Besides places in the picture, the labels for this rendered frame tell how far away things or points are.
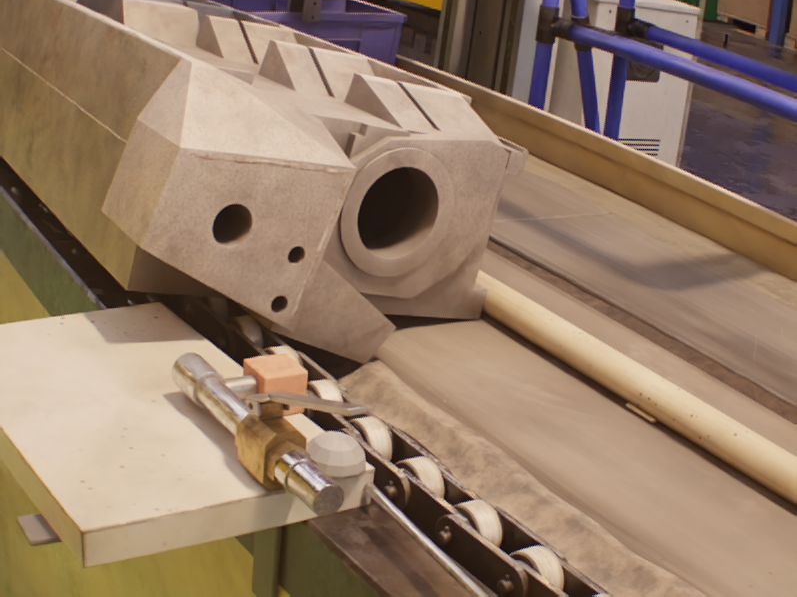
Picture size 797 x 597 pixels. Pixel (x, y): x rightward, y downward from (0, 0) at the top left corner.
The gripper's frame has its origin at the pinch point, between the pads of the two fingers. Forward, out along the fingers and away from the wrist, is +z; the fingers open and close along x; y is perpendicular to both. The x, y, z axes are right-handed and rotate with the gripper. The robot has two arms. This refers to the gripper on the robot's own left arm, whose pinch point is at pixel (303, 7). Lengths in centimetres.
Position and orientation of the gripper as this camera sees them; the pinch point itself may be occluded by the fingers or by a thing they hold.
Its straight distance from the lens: 201.6
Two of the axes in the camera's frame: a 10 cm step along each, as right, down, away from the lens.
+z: -1.3, 9.3, 3.3
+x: 5.6, 3.5, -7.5
